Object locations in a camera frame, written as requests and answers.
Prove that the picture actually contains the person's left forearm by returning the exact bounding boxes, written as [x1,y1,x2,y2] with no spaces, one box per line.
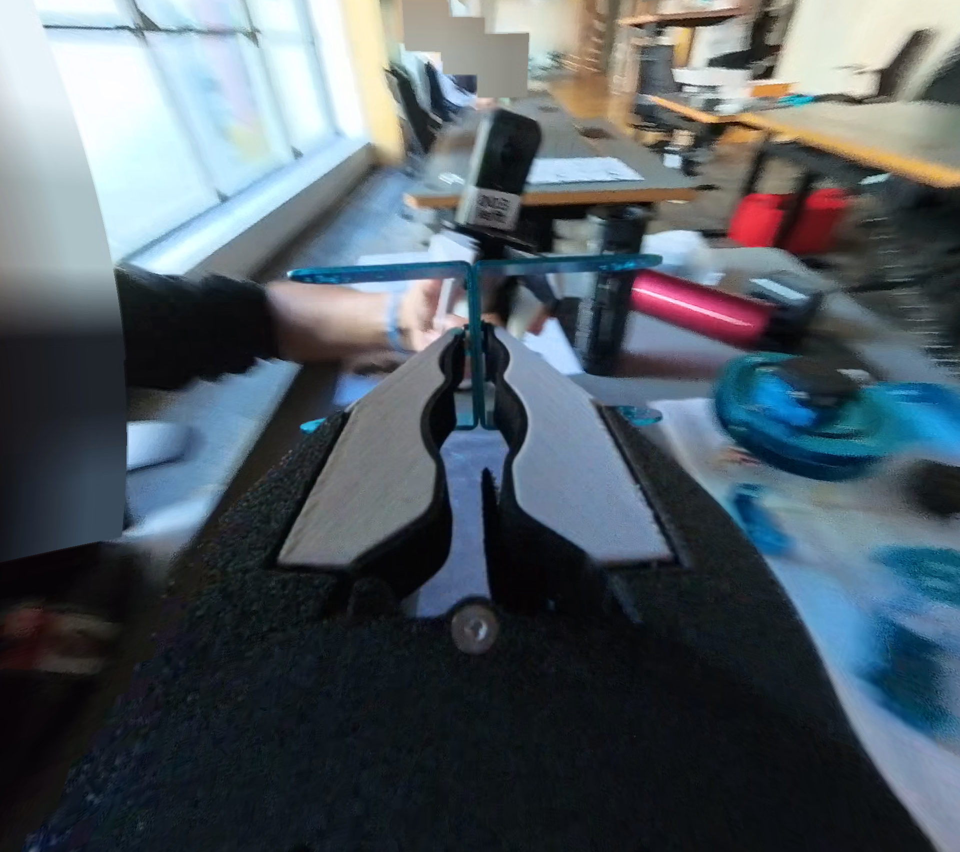
[116,265,406,393]

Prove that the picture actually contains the black ribbed cylinder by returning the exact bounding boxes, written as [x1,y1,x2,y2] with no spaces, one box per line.
[580,210,653,374]

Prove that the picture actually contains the white instruction booklet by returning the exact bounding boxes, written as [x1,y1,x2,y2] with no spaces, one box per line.
[333,255,585,411]

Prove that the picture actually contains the black office chair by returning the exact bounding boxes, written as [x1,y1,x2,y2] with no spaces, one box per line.
[846,30,936,100]
[388,60,453,157]

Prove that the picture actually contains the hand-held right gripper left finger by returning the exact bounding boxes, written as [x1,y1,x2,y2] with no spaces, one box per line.
[276,327,468,599]

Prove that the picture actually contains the white foam sheet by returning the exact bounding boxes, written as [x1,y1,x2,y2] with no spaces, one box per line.
[658,397,960,852]

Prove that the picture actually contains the blue metal bracket assembly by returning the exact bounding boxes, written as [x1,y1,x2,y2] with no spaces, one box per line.
[286,253,666,433]

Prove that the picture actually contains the red metal cylinder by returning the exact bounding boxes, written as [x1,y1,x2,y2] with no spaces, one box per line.
[629,270,778,349]

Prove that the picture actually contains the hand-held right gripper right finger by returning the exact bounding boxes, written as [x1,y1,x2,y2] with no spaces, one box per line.
[478,324,675,603]

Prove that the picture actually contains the grey desk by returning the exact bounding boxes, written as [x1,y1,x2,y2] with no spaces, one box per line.
[123,244,960,852]

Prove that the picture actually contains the white crumpled wrapping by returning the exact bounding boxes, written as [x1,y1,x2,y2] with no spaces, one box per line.
[643,231,723,284]

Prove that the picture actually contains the white printed paper sheet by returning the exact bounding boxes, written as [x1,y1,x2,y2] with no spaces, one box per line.
[528,156,645,186]

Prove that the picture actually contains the blue wristband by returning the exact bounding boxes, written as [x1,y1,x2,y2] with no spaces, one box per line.
[383,292,411,352]

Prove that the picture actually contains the red bag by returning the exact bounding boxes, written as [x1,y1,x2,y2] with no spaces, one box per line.
[727,189,854,258]

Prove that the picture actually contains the orange-edged office desk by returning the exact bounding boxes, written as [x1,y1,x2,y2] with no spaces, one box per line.
[737,100,960,245]
[403,108,704,245]

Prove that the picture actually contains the person's left hand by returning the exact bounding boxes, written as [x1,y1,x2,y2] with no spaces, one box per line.
[401,273,471,352]

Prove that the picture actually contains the window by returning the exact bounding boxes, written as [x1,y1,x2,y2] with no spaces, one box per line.
[15,0,376,262]

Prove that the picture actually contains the blue robot arm base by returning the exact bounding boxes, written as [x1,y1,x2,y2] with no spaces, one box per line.
[711,351,960,483]

